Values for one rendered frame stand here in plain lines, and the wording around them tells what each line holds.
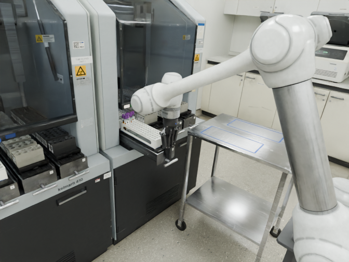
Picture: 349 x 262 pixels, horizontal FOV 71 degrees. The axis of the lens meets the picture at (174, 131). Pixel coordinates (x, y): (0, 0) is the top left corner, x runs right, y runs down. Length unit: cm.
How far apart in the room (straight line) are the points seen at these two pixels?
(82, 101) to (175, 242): 118
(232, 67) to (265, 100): 253
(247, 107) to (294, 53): 295
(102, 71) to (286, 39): 88
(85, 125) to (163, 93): 50
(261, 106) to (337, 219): 277
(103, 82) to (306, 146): 95
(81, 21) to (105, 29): 12
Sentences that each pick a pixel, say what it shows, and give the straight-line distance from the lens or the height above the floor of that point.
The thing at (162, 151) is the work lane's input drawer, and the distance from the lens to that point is 130.
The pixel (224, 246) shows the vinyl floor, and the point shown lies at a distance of 196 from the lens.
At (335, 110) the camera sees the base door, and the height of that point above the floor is 61.
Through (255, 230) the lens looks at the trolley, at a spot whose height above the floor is 28.
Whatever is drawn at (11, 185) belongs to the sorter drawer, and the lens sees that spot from 118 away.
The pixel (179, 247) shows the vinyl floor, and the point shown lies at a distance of 189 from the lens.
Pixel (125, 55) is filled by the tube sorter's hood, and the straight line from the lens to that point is 133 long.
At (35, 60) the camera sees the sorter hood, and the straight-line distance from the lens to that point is 113.
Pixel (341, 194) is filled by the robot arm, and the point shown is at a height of 96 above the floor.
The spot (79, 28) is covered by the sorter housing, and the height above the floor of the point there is 137.
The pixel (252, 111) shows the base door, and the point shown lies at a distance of 357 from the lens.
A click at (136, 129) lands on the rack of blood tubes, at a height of 86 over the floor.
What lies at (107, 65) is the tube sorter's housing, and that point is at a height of 121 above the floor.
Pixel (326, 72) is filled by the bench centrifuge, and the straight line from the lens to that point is 322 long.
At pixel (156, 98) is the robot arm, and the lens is 98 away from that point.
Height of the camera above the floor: 146
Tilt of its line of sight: 25 degrees down
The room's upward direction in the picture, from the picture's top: 4 degrees clockwise
